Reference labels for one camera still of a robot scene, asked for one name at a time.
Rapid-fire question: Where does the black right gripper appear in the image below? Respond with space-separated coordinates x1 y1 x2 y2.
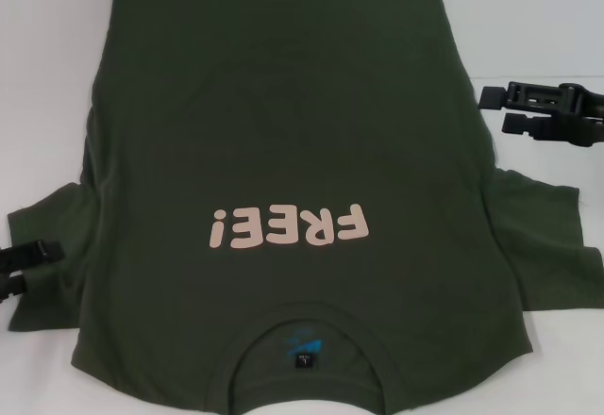
478 79 604 148

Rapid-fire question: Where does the dark green FREE t-shirt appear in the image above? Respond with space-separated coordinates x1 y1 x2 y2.
7 0 604 415

